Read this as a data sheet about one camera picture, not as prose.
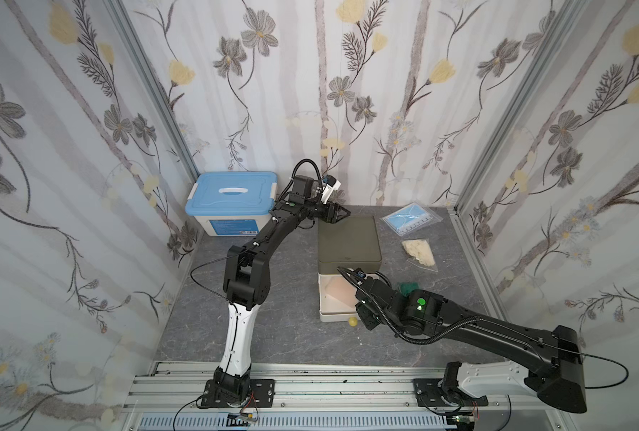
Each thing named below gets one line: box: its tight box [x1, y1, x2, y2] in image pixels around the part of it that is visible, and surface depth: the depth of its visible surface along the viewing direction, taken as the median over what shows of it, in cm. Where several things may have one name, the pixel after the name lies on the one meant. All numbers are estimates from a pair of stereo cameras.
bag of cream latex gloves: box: [401, 238, 439, 273], surface depth 104 cm
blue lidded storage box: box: [184, 171, 279, 237], surface depth 106 cm
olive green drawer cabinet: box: [317, 215, 383, 275], surface depth 84 cm
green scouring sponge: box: [400, 281, 420, 296], surface depth 97 cm
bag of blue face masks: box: [379, 201, 444, 238], surface depth 118 cm
